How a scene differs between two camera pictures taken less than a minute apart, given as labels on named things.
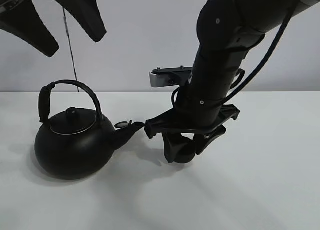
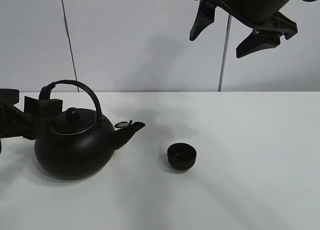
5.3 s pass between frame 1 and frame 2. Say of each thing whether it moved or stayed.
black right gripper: moved
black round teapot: stayed
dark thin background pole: stayed
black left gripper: moved
